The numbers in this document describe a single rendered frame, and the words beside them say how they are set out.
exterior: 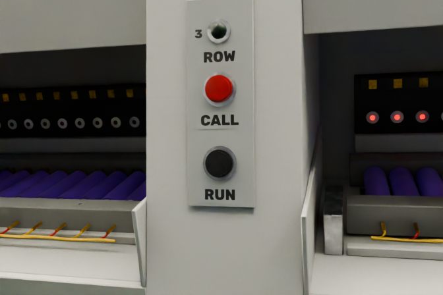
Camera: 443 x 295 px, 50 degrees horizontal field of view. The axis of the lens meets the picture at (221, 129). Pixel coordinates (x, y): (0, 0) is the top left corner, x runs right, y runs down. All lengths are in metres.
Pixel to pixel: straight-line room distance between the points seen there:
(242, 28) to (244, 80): 0.03
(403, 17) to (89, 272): 0.25
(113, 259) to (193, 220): 0.08
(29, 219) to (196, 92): 0.18
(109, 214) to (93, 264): 0.04
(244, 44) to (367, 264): 0.15
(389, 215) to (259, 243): 0.10
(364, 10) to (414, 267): 0.15
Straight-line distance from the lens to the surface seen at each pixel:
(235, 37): 0.28
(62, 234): 0.38
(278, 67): 0.27
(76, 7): 0.33
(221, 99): 0.27
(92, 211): 0.37
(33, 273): 0.35
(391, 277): 0.31
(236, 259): 0.28
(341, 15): 0.29
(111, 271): 0.33
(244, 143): 0.27
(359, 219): 0.34
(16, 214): 0.40
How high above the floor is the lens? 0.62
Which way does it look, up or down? 2 degrees up
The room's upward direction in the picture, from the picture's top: straight up
